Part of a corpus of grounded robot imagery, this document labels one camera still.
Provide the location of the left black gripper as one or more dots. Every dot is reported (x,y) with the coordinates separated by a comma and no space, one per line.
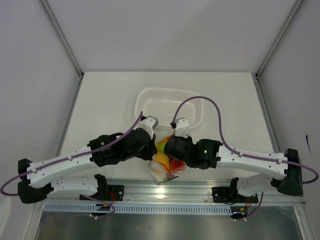
(152,150)

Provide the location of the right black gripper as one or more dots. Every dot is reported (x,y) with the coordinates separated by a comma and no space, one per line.
(188,138)

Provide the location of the green apple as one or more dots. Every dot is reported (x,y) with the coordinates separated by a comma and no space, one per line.
(160,146)

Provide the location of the orange fruit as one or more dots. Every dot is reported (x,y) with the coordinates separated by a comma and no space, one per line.
(163,160)

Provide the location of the red peach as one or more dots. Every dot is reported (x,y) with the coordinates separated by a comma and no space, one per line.
(177,167)

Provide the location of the clear orange zip top bag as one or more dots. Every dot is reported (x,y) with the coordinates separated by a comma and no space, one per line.
(169,175)

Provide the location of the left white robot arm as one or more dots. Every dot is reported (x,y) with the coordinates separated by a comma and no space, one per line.
(40,180)

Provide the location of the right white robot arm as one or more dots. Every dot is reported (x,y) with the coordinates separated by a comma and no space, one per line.
(280,171)

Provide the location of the white perforated plastic basket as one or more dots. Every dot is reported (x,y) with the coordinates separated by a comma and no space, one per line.
(163,103)

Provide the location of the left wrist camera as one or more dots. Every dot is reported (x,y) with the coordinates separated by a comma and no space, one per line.
(149,123)

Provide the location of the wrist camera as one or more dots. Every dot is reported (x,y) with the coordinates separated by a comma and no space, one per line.
(149,123)
(181,127)

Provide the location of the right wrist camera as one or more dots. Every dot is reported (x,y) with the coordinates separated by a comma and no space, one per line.
(181,127)

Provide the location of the aluminium rail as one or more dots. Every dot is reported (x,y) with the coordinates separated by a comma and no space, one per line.
(139,191)

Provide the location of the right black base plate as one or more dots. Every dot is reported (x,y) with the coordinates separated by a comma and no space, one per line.
(230,197)

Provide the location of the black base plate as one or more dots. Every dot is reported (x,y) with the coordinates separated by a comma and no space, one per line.
(115,193)
(230,197)

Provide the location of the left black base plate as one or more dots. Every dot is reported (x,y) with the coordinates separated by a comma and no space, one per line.
(115,193)

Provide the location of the slotted cable duct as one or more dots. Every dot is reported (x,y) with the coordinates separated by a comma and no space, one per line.
(130,208)

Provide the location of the left aluminium frame post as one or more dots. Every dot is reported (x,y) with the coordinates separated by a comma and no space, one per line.
(53,21)

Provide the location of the aluminium frame post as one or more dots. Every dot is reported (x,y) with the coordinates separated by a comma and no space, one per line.
(281,35)
(53,21)

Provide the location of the right aluminium frame post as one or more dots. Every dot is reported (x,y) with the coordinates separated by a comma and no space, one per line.
(281,35)

